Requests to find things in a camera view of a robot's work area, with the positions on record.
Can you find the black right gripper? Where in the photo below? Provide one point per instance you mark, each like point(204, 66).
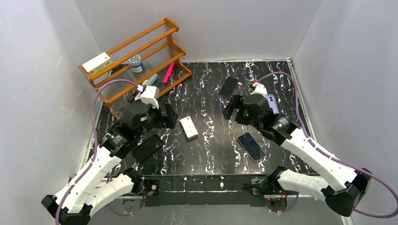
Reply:
point(238, 109)

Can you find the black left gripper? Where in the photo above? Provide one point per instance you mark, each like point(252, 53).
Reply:
point(163, 114)

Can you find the purple phone case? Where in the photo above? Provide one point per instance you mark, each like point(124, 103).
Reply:
point(272, 103)

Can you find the black smartphone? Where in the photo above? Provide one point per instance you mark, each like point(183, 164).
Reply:
point(251, 147)

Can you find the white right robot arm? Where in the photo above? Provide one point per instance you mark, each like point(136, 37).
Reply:
point(339, 186)

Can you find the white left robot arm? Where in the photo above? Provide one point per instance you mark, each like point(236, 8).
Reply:
point(80, 199)

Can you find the black phone far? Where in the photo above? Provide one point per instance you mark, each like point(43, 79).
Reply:
point(228, 88)

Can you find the black phone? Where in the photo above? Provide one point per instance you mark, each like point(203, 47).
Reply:
point(147, 148)
point(228, 88)

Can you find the black phone near left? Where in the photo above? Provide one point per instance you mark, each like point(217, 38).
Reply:
point(147, 148)

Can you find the white red small box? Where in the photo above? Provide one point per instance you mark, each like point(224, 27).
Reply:
point(188, 127)

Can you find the pink marker pen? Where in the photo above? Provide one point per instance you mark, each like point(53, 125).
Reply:
point(168, 73)

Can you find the orange wooden shelf rack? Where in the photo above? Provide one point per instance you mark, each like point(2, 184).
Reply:
point(150, 58)

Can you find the blue white round jar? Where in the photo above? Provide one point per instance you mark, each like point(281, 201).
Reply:
point(136, 64)

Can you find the white cardboard box on shelf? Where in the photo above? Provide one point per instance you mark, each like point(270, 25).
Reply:
point(97, 63)

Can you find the black front base bar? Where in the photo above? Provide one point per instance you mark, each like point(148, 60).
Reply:
point(244, 189)

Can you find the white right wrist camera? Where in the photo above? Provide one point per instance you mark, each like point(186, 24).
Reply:
point(258, 88)

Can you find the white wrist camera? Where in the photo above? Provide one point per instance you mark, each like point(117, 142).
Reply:
point(258, 88)
point(149, 96)

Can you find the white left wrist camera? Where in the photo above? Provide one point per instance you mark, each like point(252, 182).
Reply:
point(149, 96)

